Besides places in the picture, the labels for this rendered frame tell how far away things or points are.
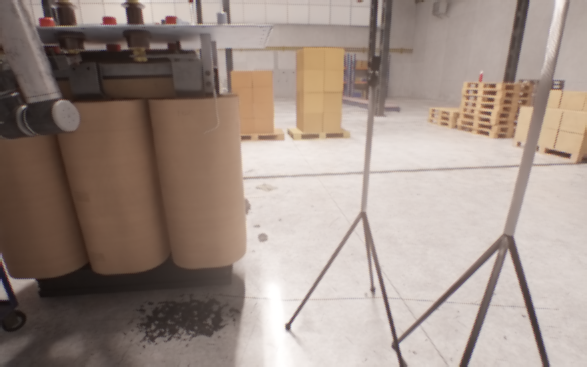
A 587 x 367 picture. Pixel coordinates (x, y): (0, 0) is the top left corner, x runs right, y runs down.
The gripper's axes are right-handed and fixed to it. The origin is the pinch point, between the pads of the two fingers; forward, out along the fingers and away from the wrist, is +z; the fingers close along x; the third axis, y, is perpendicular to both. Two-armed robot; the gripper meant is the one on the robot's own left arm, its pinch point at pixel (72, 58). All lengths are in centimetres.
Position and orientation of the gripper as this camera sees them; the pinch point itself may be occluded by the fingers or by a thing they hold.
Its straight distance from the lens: 159.0
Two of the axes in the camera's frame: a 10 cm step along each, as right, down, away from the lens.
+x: -9.8, -0.6, 2.0
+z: 2.1, -5.1, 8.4
